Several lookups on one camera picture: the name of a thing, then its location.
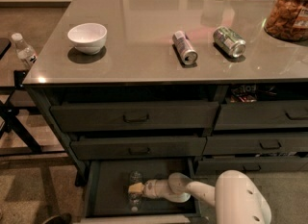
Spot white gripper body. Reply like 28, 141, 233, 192
142, 179, 169, 199

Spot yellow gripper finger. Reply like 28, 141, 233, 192
128, 183, 145, 194

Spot clear plastic water bottle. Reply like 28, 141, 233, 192
128, 171, 142, 212

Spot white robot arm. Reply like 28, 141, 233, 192
128, 170, 271, 224

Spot open bottom left drawer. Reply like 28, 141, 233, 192
82, 158, 201, 224

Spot middle left drawer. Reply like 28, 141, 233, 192
70, 136, 206, 160

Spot middle right drawer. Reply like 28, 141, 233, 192
203, 132, 308, 155

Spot top left drawer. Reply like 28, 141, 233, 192
50, 100, 218, 132

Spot bottom right drawer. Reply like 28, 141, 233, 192
194, 157, 308, 176

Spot top right drawer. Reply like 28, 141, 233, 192
215, 100, 308, 131

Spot snack packets in drawer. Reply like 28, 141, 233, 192
229, 84, 277, 103

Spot small bottle on side table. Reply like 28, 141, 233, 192
12, 33, 38, 69

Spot dark cabinet with drawers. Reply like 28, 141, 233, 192
22, 0, 308, 187

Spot slim silver energy drink can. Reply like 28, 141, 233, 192
172, 31, 198, 65

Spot white ceramic bowl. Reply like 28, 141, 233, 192
67, 23, 107, 55

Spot green silver soda can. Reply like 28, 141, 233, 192
213, 26, 246, 58

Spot dark side table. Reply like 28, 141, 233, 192
0, 37, 65, 157

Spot jar of snacks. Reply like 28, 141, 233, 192
264, 0, 308, 41

